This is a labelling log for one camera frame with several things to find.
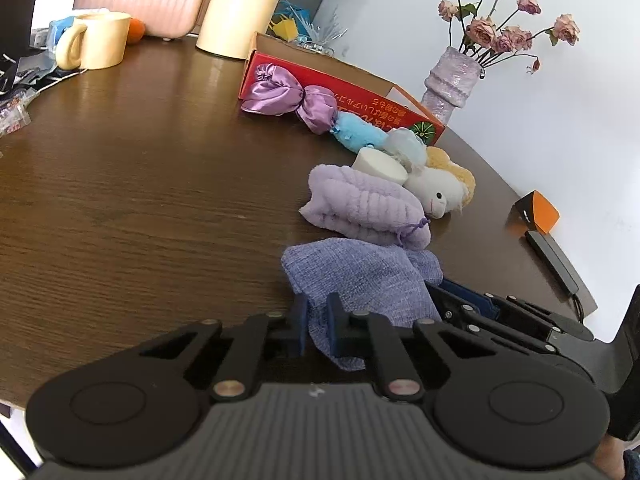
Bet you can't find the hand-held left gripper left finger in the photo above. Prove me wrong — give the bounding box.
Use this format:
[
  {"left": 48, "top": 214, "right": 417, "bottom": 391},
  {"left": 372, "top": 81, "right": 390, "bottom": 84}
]
[{"left": 135, "top": 294, "right": 308, "bottom": 403}]

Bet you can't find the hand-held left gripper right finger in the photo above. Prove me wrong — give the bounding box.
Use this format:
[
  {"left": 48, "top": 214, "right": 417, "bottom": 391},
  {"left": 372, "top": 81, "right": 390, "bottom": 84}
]
[{"left": 326, "top": 292, "right": 497, "bottom": 402}]

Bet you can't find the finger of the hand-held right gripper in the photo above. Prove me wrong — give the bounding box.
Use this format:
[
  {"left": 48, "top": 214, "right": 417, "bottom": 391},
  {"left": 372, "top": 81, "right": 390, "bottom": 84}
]
[
  {"left": 425, "top": 278, "right": 560, "bottom": 357},
  {"left": 487, "top": 293, "right": 596, "bottom": 343}
]

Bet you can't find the lavender woven pouch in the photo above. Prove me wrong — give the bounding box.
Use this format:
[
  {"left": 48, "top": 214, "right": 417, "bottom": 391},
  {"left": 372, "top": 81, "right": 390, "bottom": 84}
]
[{"left": 280, "top": 238, "right": 445, "bottom": 372}]

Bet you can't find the purple ribbed towel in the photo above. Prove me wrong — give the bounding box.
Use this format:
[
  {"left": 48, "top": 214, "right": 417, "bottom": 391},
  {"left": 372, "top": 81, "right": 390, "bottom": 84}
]
[{"left": 299, "top": 164, "right": 432, "bottom": 251}]

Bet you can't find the pale blue fluffy ball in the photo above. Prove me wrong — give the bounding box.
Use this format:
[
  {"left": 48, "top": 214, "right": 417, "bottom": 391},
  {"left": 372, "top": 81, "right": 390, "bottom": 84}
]
[{"left": 384, "top": 128, "right": 428, "bottom": 171}]

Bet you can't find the bright blue fluffy ball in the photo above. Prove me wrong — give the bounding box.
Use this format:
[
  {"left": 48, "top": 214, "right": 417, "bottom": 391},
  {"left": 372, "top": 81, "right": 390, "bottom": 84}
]
[{"left": 330, "top": 112, "right": 390, "bottom": 153}]

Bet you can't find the red cardboard box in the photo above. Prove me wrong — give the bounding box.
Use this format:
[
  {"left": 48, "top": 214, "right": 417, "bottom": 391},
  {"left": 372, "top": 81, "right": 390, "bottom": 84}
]
[{"left": 238, "top": 32, "right": 446, "bottom": 148}]

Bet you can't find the purple satin pouch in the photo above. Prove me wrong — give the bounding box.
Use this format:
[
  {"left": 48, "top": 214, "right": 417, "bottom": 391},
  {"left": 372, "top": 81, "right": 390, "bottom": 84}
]
[{"left": 240, "top": 62, "right": 340, "bottom": 135}]

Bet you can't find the person's right hand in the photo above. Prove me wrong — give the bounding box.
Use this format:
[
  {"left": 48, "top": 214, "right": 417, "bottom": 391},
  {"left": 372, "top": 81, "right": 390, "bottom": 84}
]
[{"left": 596, "top": 436, "right": 628, "bottom": 480}]

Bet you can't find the black power adapter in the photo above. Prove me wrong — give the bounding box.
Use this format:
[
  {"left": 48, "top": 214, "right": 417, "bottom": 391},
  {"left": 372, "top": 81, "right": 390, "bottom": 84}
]
[{"left": 524, "top": 230, "right": 581, "bottom": 297}]

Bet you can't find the orange and black box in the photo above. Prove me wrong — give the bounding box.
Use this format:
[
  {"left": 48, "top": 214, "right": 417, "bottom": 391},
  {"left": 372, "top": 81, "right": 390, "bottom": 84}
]
[{"left": 507, "top": 190, "right": 561, "bottom": 236}]

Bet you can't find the white plush sheep toy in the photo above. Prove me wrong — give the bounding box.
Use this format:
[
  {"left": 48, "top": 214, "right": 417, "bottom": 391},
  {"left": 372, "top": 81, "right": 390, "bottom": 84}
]
[{"left": 404, "top": 146, "right": 477, "bottom": 220}]

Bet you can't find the white foam cylinder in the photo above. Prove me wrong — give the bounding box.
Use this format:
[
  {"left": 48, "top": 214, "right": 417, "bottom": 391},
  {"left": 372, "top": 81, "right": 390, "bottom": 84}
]
[{"left": 352, "top": 146, "right": 410, "bottom": 186}]

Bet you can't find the bunch of dried pink roses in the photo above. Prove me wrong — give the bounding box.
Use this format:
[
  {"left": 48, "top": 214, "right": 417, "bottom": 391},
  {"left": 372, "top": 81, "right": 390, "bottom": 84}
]
[{"left": 426, "top": 0, "right": 581, "bottom": 76}]

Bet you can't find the silver tinsel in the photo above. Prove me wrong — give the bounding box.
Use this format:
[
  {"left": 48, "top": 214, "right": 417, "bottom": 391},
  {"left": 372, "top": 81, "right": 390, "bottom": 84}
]
[{"left": 300, "top": 10, "right": 348, "bottom": 56}]

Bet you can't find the blue and yellow toy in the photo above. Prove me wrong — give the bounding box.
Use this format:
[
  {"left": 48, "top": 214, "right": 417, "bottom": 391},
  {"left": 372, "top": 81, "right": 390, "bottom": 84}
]
[{"left": 270, "top": 0, "right": 313, "bottom": 41}]

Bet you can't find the cream thermos jug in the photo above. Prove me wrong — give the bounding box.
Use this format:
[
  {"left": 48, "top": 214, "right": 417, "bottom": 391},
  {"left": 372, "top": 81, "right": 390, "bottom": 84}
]
[{"left": 196, "top": 0, "right": 287, "bottom": 61}]

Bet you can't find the yellow mug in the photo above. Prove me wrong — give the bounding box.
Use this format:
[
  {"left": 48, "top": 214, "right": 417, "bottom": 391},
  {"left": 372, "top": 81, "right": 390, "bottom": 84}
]
[{"left": 54, "top": 11, "right": 132, "bottom": 71}]

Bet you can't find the clear plastic bag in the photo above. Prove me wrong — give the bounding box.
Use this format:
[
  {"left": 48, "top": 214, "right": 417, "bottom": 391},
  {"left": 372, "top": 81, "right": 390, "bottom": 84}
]
[{"left": 0, "top": 87, "right": 32, "bottom": 136}]

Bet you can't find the black plastic wrapper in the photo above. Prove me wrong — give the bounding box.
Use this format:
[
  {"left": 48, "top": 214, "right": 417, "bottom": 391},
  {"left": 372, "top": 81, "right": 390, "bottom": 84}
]
[{"left": 0, "top": 52, "right": 81, "bottom": 96}]

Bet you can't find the small blue packet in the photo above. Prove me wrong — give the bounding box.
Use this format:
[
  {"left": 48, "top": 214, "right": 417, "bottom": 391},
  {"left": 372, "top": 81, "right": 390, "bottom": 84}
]
[{"left": 48, "top": 16, "right": 83, "bottom": 51}]

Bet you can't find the black cable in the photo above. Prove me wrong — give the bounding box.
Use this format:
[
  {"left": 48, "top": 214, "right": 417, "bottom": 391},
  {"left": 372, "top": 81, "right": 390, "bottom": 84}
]
[{"left": 570, "top": 291, "right": 598, "bottom": 322}]

